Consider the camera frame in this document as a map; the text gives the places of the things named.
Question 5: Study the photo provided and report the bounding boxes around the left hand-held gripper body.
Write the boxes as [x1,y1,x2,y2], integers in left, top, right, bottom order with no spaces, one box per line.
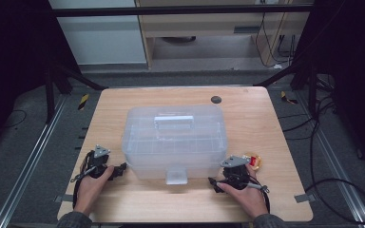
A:
[81,144,115,179]

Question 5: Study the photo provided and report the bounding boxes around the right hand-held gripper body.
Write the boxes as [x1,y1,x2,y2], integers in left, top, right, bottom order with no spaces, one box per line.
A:
[220,154,251,190]

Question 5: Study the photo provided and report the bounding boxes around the small round golden container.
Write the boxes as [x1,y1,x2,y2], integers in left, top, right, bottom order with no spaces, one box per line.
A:
[242,152,263,172]

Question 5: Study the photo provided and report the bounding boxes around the clear plastic storage box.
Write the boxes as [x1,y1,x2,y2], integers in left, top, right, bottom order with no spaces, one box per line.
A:
[121,104,228,185]

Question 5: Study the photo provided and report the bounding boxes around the person's right hand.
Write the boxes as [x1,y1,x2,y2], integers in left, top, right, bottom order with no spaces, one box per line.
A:
[217,164,269,219]

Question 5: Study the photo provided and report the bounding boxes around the person's left hand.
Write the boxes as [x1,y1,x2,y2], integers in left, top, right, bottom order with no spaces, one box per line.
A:
[73,164,115,218]

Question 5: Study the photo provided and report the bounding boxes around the grey tape piece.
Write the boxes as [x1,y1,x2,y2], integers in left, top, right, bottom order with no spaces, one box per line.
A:
[53,194,74,203]
[294,193,317,204]

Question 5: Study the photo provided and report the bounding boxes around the black and yellow tape strip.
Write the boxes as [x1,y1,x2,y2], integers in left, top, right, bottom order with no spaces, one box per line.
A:
[279,90,298,105]
[77,93,90,111]

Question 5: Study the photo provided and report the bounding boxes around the black metal stand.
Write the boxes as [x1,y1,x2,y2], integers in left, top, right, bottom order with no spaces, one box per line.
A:
[43,60,107,124]
[254,53,318,118]

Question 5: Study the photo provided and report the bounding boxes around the white cabinet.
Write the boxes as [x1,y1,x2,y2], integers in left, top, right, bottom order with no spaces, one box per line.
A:
[48,0,148,66]

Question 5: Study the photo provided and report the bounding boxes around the dark curtain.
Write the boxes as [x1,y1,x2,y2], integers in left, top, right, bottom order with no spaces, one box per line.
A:
[0,0,80,153]
[294,0,365,175]

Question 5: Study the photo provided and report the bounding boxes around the wooden desk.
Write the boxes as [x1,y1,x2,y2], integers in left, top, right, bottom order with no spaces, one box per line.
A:
[135,0,315,69]

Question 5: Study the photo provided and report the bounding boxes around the black horizontal bar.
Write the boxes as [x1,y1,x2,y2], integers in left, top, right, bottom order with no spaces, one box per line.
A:
[51,4,313,17]

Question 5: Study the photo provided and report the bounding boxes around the left hand-held gripper cable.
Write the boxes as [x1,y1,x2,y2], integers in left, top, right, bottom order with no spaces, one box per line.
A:
[70,151,97,210]

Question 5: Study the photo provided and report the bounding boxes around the hand-held gripper cable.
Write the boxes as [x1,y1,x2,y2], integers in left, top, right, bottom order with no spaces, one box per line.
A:
[70,151,97,210]
[246,177,271,214]

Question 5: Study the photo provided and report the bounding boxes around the right hand-held gripper cable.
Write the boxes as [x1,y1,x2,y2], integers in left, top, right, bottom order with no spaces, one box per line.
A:
[246,177,271,214]

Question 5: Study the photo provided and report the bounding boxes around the metal floor rail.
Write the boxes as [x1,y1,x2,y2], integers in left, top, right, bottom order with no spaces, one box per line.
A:
[0,94,68,228]
[298,91,365,228]

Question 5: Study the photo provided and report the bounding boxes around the long black floor cable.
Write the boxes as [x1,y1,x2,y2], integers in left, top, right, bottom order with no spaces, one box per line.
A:
[279,94,365,224]

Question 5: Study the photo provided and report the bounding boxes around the thin black floor cable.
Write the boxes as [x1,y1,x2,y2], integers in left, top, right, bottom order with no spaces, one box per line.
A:
[1,108,29,129]

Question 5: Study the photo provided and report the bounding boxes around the black cables under desk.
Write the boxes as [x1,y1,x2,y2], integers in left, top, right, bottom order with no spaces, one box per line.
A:
[255,12,298,69]

